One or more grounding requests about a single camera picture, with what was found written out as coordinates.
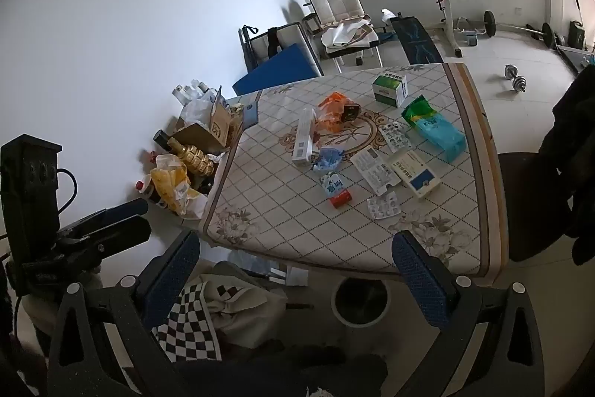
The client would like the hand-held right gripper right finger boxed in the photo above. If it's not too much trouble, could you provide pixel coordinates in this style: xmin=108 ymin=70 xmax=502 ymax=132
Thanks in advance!
xmin=392 ymin=231 xmax=546 ymax=397

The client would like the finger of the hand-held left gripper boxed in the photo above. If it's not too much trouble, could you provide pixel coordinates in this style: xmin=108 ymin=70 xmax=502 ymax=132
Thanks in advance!
xmin=95 ymin=215 xmax=152 ymax=260
xmin=58 ymin=198 xmax=149 ymax=240

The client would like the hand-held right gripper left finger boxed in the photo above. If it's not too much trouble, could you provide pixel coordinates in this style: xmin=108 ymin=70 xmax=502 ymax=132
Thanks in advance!
xmin=46 ymin=231 xmax=202 ymax=397

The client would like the long white box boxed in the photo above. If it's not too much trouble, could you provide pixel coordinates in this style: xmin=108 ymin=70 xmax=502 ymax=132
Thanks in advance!
xmin=292 ymin=108 xmax=317 ymax=166

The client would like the red capped bottle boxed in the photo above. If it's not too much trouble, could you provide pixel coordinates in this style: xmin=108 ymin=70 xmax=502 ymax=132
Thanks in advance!
xmin=135 ymin=179 xmax=157 ymax=205

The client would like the black white checkered cloth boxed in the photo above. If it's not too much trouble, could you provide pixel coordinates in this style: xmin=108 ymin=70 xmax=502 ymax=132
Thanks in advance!
xmin=152 ymin=281 xmax=223 ymax=363

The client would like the yellow plastic bag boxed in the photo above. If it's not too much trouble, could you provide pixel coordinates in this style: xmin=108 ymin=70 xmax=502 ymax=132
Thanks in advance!
xmin=149 ymin=154 xmax=208 ymax=218

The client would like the white round bin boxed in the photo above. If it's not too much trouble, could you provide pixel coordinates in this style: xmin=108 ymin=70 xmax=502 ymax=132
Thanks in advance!
xmin=330 ymin=278 xmax=391 ymax=328

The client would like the beige cloth bag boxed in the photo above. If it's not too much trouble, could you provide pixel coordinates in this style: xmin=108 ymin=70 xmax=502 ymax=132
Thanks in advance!
xmin=200 ymin=267 xmax=289 ymax=349

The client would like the silver blister pack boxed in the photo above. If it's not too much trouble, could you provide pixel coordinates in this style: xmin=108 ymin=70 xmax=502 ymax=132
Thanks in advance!
xmin=366 ymin=191 xmax=401 ymax=220
xmin=379 ymin=121 xmax=414 ymax=153

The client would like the gold wrapped candy pile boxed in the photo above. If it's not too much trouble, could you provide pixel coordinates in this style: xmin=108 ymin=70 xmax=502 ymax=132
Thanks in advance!
xmin=167 ymin=137 xmax=215 ymax=177

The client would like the white blue medicine box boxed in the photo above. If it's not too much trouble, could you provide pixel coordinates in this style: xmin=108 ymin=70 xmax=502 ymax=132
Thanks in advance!
xmin=388 ymin=148 xmax=441 ymax=199

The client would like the white printed blister pack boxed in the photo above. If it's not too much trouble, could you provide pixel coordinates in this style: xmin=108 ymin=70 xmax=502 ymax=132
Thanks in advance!
xmin=351 ymin=147 xmax=401 ymax=195

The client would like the white plastic bag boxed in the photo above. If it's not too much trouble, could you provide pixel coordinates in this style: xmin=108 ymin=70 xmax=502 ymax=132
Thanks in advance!
xmin=179 ymin=92 xmax=215 ymax=125

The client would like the brown cardboard box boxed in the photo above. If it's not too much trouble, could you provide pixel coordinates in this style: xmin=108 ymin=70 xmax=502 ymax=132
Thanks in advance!
xmin=176 ymin=85 xmax=233 ymax=153

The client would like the green blue packet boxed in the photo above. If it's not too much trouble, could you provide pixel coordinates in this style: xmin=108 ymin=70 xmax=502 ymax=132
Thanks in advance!
xmin=401 ymin=96 xmax=466 ymax=163

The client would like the blue crumpled wrapper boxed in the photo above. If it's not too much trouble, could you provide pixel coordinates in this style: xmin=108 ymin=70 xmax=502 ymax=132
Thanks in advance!
xmin=311 ymin=147 xmax=345 ymax=173

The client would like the small blue panel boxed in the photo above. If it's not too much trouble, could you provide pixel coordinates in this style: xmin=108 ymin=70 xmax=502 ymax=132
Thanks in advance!
xmin=242 ymin=92 xmax=260 ymax=130

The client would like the green white carton box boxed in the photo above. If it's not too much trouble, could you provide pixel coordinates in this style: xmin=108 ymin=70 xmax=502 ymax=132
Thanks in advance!
xmin=371 ymin=70 xmax=409 ymax=108

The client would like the orange plastic bag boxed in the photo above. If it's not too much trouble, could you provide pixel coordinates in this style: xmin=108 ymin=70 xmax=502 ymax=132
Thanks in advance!
xmin=312 ymin=92 xmax=347 ymax=142

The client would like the dark cloth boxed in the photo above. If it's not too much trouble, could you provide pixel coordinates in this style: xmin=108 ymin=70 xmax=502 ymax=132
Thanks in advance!
xmin=539 ymin=64 xmax=595 ymax=266

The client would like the blue chair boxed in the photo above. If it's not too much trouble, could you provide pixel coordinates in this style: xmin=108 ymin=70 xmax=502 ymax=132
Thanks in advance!
xmin=232 ymin=44 xmax=322 ymax=96

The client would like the chrome dumbbell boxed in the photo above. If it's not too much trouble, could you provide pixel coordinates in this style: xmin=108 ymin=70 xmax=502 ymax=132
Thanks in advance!
xmin=503 ymin=63 xmax=529 ymax=93

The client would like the dark weight bench pad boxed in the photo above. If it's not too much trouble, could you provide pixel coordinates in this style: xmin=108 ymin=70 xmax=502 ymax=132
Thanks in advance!
xmin=389 ymin=16 xmax=444 ymax=65

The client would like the white beige bag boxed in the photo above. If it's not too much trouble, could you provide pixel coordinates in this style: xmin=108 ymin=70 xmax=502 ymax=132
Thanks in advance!
xmin=321 ymin=18 xmax=373 ymax=50

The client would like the small floor barbell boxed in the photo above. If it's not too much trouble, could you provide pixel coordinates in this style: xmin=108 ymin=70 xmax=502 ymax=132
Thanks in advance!
xmin=483 ymin=10 xmax=556 ymax=49

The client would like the white padded chair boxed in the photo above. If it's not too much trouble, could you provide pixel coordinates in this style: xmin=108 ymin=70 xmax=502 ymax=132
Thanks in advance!
xmin=304 ymin=0 xmax=384 ymax=74

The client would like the green jerry can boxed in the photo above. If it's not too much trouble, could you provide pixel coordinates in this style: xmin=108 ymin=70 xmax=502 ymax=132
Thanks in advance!
xmin=569 ymin=20 xmax=587 ymax=50

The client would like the black cable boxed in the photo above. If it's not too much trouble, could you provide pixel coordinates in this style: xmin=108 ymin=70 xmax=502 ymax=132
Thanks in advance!
xmin=56 ymin=167 xmax=78 ymax=212

